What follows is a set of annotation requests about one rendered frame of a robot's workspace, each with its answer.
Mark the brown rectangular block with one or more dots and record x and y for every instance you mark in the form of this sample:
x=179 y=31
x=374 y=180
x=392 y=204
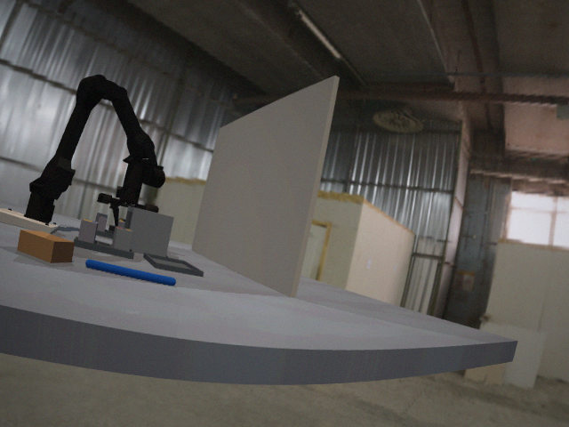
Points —
x=45 y=246

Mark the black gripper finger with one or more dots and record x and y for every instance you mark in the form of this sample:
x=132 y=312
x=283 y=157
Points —
x=115 y=213

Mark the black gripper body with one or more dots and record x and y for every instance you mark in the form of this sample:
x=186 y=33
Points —
x=130 y=193

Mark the blue rod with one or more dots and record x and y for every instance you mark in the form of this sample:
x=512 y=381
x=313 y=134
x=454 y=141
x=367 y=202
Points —
x=119 y=270

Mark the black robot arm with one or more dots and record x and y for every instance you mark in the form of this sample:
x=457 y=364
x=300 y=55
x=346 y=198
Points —
x=58 y=175

